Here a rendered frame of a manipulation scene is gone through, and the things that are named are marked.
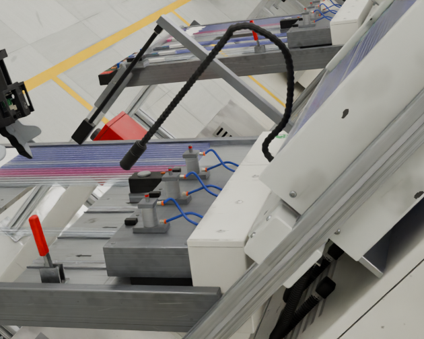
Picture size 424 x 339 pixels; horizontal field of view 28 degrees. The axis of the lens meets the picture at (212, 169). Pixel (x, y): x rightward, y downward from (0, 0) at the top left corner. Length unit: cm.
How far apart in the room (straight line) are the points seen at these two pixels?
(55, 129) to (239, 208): 247
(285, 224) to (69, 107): 288
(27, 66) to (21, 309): 274
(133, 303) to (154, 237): 10
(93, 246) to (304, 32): 133
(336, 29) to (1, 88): 134
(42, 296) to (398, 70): 59
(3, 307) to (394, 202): 59
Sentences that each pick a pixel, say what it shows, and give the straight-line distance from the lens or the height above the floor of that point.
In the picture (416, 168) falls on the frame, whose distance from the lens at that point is 100.
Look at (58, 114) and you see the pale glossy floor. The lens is 375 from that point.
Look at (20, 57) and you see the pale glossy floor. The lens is 397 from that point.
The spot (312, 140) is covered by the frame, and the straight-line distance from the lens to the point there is 101.
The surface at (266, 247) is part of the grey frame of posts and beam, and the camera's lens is 104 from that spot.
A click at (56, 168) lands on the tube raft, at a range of 176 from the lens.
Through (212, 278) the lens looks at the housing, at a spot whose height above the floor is 122.
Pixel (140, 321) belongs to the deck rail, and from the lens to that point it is 119.
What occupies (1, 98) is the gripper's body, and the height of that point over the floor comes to 113.
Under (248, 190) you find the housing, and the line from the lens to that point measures 128.
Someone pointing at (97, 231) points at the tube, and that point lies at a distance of 140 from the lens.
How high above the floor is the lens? 181
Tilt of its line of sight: 25 degrees down
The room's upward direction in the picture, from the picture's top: 41 degrees clockwise
